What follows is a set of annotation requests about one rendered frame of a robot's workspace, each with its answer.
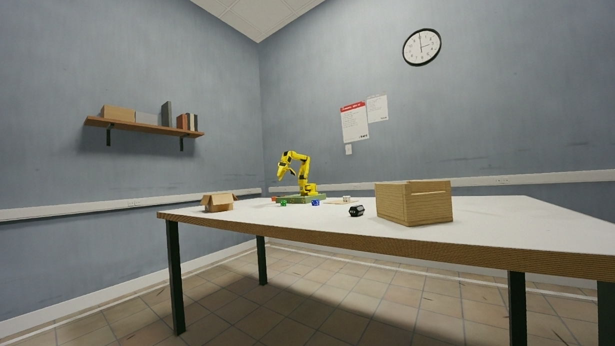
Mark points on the orange digital multimeter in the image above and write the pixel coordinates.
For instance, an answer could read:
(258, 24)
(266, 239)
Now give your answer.
(273, 199)

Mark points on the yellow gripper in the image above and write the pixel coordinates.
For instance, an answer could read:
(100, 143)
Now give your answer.
(282, 168)

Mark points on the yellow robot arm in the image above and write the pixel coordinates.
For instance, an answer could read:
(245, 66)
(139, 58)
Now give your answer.
(304, 187)

